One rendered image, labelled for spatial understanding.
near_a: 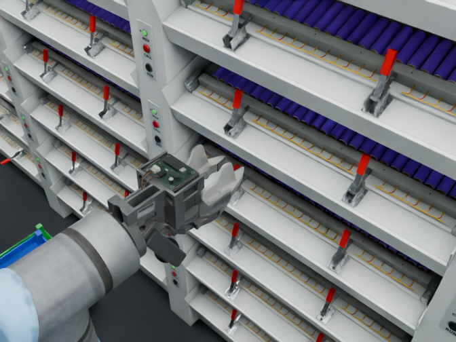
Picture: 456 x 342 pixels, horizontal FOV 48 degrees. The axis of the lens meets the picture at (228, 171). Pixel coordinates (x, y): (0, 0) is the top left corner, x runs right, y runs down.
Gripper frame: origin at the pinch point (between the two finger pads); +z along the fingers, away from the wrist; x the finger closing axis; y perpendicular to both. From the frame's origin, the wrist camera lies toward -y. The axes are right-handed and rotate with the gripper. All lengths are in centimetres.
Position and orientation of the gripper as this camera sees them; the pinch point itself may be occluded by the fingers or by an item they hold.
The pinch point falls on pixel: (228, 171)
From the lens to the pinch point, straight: 75.4
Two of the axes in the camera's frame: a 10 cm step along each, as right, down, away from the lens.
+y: 0.3, -7.4, -6.7
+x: -7.4, -4.7, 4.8
